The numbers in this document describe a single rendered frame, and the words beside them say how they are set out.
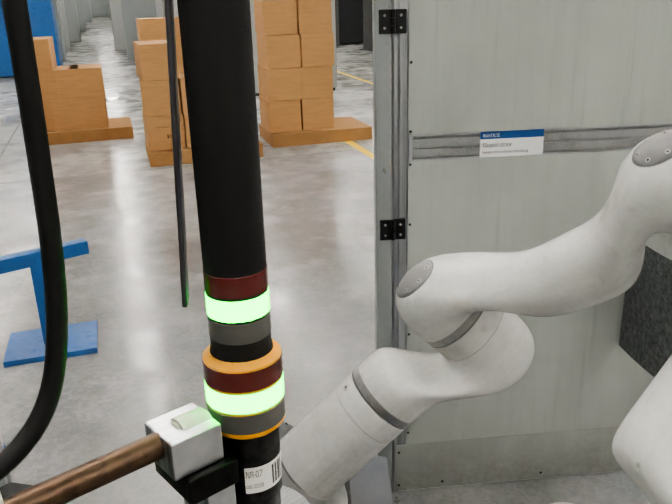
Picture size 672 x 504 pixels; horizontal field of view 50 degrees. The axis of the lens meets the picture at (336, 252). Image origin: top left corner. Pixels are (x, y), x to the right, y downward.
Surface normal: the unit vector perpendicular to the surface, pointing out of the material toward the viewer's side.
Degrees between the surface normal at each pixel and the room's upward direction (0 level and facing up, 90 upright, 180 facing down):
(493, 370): 92
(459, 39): 90
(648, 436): 47
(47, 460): 0
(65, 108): 90
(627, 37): 90
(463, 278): 37
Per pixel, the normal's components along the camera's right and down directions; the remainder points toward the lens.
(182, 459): 0.65, 0.25
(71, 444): -0.03, -0.94
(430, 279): -0.47, -0.65
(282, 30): 0.27, 0.33
